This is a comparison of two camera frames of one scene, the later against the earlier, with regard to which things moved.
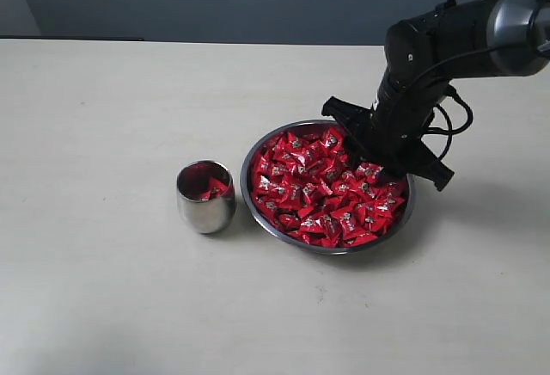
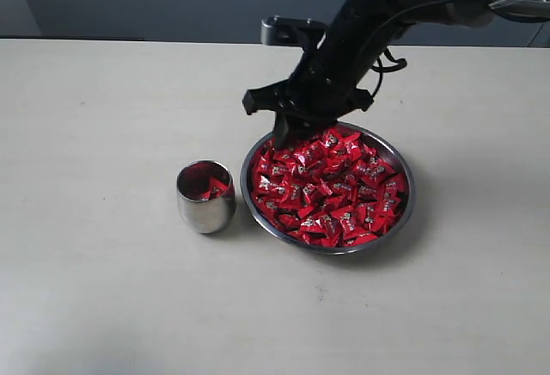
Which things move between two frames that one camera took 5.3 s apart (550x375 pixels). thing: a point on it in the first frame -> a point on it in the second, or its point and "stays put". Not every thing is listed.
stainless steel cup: x=206 y=195 stays put
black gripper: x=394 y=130 -> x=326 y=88
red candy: x=205 y=181 stays put
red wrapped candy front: x=323 y=230 stays put
